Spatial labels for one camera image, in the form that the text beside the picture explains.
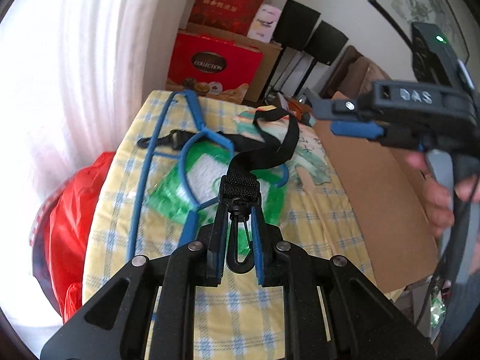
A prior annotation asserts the black shoulder strap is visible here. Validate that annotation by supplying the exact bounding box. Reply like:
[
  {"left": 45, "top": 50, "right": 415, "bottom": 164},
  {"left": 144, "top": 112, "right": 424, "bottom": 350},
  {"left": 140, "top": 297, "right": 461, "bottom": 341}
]
[{"left": 136, "top": 106, "right": 301, "bottom": 275}]

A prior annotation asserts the green packaged towel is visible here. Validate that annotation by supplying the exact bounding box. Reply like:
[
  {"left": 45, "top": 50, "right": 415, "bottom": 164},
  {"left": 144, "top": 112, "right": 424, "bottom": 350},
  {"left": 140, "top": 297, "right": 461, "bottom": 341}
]
[{"left": 145, "top": 140, "right": 288, "bottom": 229}]

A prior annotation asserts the painted paper hand fan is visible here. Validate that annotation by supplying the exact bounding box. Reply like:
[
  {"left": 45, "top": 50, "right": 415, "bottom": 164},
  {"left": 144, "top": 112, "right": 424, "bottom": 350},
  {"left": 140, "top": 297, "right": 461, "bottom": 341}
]
[{"left": 233, "top": 110, "right": 332, "bottom": 185}]

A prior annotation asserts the person's right hand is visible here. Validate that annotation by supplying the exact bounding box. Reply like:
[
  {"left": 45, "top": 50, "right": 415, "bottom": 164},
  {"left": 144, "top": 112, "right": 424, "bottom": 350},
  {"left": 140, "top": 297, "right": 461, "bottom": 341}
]
[{"left": 405, "top": 151, "right": 479, "bottom": 238}]

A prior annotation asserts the yellow checkered tablecloth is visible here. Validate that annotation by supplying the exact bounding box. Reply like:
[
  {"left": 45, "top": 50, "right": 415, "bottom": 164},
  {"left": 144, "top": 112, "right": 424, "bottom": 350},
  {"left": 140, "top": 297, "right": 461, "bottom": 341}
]
[{"left": 81, "top": 89, "right": 404, "bottom": 360}]

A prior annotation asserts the large cardboard box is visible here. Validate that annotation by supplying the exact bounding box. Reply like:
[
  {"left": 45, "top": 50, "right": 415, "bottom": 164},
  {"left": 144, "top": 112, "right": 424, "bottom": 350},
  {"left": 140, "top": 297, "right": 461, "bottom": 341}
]
[{"left": 313, "top": 120, "right": 438, "bottom": 293}]

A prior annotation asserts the brown sofa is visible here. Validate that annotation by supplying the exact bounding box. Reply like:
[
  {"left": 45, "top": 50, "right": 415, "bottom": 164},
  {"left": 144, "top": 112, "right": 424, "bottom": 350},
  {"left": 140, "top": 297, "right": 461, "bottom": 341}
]
[{"left": 320, "top": 46, "right": 391, "bottom": 98}]

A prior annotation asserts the framed ink painting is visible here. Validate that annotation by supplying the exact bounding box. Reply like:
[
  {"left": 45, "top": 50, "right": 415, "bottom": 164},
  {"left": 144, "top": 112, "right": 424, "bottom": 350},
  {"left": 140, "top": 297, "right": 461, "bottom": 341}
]
[{"left": 368, "top": 0, "right": 470, "bottom": 63}]

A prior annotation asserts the right black speaker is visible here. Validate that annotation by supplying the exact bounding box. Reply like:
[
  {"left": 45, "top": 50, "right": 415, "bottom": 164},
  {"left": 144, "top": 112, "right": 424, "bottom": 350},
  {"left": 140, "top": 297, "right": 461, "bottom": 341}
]
[{"left": 293, "top": 21, "right": 349, "bottom": 98}]

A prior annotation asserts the black speaker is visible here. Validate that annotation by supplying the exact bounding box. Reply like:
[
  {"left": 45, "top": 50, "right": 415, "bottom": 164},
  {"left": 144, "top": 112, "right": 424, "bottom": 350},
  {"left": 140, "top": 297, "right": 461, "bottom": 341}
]
[
  {"left": 293, "top": 21, "right": 349, "bottom": 98},
  {"left": 259, "top": 0, "right": 320, "bottom": 101}
]

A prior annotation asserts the red plastic bag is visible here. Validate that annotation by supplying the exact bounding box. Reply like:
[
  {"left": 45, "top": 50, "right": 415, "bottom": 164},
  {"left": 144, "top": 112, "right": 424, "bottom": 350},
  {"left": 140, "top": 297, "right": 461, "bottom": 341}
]
[{"left": 30, "top": 152, "right": 115, "bottom": 322}]

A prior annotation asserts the left black speaker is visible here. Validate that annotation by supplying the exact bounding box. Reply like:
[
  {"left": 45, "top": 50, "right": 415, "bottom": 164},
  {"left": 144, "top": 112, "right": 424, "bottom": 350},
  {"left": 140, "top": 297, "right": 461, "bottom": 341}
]
[{"left": 259, "top": 0, "right": 320, "bottom": 101}]

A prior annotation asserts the red collection gift box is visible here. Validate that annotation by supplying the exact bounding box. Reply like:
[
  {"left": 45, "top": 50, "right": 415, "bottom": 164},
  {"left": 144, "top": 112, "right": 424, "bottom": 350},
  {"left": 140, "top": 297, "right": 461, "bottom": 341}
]
[{"left": 166, "top": 31, "right": 263, "bottom": 104}]

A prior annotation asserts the pink white small box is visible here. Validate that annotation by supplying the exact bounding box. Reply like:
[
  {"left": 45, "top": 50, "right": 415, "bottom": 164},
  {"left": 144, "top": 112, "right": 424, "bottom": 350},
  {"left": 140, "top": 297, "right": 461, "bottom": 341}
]
[{"left": 247, "top": 4, "right": 281, "bottom": 43}]

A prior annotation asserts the red gift bag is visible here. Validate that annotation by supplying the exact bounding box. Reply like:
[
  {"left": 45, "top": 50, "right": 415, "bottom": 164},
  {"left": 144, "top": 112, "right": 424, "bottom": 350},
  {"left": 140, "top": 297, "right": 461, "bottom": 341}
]
[{"left": 188, "top": 0, "right": 264, "bottom": 36}]

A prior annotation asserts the white curtain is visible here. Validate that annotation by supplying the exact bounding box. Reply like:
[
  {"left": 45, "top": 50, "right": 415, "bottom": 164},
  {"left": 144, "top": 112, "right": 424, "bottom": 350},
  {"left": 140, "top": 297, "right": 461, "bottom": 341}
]
[{"left": 0, "top": 0, "right": 209, "bottom": 211}]

